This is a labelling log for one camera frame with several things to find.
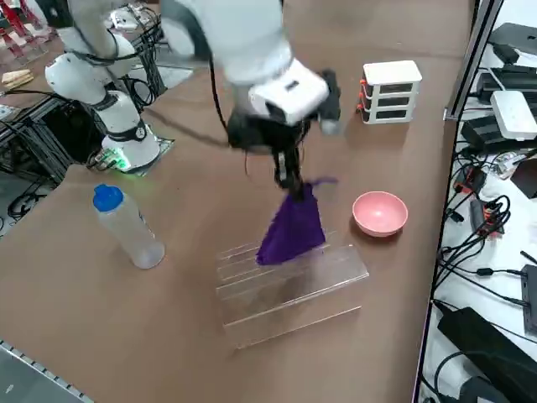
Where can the black bar device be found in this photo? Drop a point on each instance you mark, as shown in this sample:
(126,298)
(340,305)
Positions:
(529,294)

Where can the aluminium frame post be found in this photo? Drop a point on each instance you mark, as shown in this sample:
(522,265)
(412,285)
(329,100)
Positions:
(474,54)

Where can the pink bowl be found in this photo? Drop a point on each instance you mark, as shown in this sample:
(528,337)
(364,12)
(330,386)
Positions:
(379,214)

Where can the black flat box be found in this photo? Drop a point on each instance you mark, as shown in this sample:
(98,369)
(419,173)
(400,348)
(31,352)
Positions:
(518,35)

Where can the clear acrylic stepped rack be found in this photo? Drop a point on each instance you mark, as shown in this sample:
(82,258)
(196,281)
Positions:
(293,294)

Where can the black metal frame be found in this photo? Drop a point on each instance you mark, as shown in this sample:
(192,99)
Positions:
(50,138)

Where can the white mini drawer cabinet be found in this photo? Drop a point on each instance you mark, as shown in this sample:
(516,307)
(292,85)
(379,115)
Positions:
(392,71)

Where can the black and orange connector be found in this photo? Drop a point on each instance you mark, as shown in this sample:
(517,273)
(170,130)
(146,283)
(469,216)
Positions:
(478,214)

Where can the large black power adapter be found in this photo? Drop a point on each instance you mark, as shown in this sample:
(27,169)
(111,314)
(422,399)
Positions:
(474,336)

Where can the purple cloth towel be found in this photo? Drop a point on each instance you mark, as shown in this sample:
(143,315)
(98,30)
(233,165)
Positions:
(293,235)

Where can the white power adapter box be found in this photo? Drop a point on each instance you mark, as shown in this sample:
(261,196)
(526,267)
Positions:
(514,113)

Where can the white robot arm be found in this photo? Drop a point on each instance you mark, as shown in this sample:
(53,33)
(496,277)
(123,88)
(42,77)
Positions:
(251,42)

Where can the aluminium table rail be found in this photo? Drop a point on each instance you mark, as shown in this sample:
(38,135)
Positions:
(25,365)

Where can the red stand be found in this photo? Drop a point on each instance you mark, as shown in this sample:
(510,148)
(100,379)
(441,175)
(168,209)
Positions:
(12,17)

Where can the wooden blocks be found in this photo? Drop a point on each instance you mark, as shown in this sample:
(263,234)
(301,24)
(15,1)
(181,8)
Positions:
(19,79)

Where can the clear bottle with blue cap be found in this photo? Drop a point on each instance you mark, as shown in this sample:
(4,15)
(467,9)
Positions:
(134,239)

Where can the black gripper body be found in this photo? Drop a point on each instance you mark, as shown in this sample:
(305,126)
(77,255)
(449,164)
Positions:
(260,134)

